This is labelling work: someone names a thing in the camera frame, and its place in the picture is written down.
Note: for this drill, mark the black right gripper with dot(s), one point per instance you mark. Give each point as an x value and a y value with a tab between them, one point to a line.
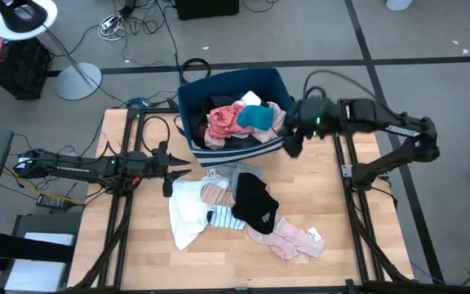
294	141

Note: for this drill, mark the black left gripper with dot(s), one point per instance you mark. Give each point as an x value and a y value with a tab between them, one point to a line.
165	167

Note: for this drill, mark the pale pink garment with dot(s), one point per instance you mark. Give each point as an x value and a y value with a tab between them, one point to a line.
276	122

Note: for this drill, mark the teal garment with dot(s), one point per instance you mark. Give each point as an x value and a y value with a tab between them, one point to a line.
255	117

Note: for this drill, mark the salmon pink garment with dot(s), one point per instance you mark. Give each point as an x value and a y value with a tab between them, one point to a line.
224	122

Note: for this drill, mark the black shorts with white logo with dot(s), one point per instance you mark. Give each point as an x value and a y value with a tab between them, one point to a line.
255	200

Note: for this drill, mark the white sock with blue stripes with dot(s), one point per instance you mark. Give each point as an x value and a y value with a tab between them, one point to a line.
229	218

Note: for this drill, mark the light pink garment with tag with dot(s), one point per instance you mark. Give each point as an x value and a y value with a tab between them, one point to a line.
288	241

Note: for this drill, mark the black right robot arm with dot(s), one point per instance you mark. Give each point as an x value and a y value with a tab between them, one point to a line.
382	120

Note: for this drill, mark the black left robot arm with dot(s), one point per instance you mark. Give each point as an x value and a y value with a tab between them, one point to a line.
76	167

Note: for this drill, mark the dark red garment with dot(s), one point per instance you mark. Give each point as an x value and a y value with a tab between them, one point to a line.
202	132

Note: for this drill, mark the peach striped garment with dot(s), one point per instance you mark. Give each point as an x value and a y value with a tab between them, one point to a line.
216	195

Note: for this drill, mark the black garment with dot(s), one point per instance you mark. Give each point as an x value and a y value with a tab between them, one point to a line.
200	112
239	143

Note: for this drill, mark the small white garment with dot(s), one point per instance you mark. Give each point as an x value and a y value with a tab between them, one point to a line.
251	98

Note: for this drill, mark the grey garment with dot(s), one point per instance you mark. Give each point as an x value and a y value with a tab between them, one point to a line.
239	169

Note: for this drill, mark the navy fabric bin white stripes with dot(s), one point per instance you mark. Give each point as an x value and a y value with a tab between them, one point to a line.
227	81

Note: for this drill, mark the black controller box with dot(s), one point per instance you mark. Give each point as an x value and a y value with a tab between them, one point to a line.
53	202

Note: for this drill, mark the grey cabinet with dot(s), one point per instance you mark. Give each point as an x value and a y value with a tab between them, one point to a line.
51	222

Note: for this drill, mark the white plastic object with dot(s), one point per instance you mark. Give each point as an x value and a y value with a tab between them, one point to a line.
398	4

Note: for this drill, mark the black crate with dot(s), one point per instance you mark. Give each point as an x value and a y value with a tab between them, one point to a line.
19	69

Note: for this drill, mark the black headset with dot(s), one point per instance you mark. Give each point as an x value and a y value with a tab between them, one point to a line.
19	18

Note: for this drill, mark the white round pedestal stand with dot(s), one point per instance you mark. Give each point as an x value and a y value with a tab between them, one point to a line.
78	81

